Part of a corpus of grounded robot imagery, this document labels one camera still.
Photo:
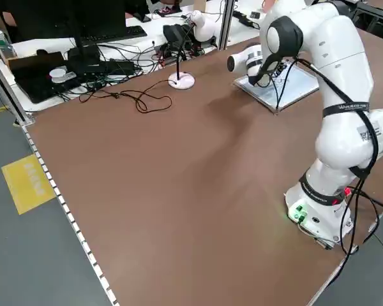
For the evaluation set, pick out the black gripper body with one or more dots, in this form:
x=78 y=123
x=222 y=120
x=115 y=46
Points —
x=281 y=70

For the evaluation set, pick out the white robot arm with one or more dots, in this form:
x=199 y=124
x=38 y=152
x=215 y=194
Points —
x=338 y=48

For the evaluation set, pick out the white desk lamp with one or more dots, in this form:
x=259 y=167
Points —
x=204 y=27

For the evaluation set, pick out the black box device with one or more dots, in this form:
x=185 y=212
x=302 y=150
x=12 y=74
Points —
x=174 y=33

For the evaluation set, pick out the black keyboard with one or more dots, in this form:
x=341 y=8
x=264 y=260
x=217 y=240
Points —
x=127 y=32

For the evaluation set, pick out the black finned power supply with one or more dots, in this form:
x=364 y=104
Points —
x=115 y=67

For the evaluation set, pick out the black computer monitor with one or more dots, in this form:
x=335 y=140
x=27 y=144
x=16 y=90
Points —
x=67 y=16

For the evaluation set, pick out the black flat mat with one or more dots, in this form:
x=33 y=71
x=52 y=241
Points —
x=32 y=83

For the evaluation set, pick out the aluminium frame post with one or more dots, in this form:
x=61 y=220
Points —
x=225 y=25
x=9 y=92

